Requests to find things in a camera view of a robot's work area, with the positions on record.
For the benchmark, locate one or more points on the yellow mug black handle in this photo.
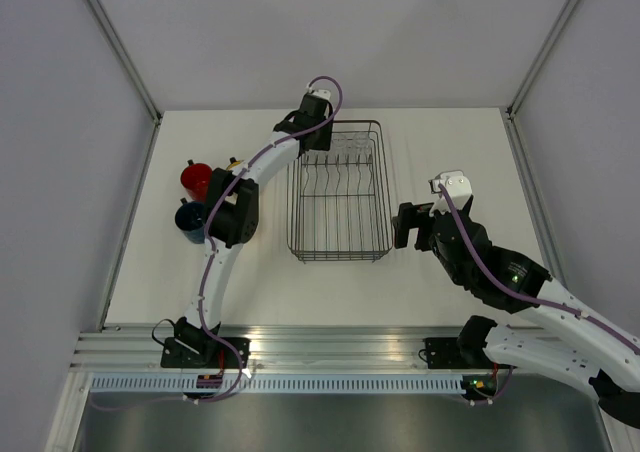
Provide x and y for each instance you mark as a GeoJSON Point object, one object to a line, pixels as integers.
{"type": "Point", "coordinates": [234, 163]}

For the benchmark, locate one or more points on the aluminium mounting rail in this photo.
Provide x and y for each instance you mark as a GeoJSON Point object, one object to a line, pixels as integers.
{"type": "Point", "coordinates": [273, 349]}

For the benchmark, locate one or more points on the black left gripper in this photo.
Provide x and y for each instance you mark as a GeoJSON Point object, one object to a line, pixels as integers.
{"type": "Point", "coordinates": [325, 141]}

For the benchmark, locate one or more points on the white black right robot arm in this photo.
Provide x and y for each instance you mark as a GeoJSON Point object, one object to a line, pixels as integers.
{"type": "Point", "coordinates": [593, 355]}

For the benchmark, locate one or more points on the aluminium frame post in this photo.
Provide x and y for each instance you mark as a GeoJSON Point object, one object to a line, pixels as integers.
{"type": "Point", "coordinates": [551, 40]}
{"type": "Point", "coordinates": [120, 52]}

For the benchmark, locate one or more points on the right aluminium frame post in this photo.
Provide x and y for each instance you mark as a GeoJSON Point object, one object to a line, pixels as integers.
{"type": "Point", "coordinates": [551, 40]}

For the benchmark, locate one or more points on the white slotted cable duct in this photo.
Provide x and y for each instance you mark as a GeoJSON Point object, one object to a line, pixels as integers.
{"type": "Point", "coordinates": [446, 384]}

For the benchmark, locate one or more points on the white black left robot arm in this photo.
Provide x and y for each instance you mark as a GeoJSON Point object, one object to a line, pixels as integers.
{"type": "Point", "coordinates": [231, 219]}

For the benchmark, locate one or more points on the blue mug black handle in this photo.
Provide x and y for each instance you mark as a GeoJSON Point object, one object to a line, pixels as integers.
{"type": "Point", "coordinates": [189, 220]}

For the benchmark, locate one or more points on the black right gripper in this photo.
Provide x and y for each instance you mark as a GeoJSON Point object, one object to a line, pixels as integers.
{"type": "Point", "coordinates": [408, 214]}

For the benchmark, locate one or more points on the red mug black handle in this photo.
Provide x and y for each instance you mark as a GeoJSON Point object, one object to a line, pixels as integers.
{"type": "Point", "coordinates": [195, 180]}

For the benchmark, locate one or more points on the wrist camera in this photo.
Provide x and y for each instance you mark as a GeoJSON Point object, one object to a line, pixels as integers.
{"type": "Point", "coordinates": [458, 187]}
{"type": "Point", "coordinates": [319, 93]}

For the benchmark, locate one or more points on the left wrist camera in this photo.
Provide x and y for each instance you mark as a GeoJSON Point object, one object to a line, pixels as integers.
{"type": "Point", "coordinates": [319, 93]}

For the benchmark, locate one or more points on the clear glass right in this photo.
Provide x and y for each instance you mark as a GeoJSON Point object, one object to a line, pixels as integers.
{"type": "Point", "coordinates": [360, 143]}

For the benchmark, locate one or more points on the black wire dish rack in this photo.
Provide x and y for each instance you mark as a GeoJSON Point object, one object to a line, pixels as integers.
{"type": "Point", "coordinates": [338, 205]}

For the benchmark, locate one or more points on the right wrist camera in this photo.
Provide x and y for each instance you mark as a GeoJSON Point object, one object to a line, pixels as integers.
{"type": "Point", "coordinates": [458, 187]}

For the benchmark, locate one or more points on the left aluminium frame post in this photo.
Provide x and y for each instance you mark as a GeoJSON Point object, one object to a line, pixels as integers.
{"type": "Point", "coordinates": [120, 52]}

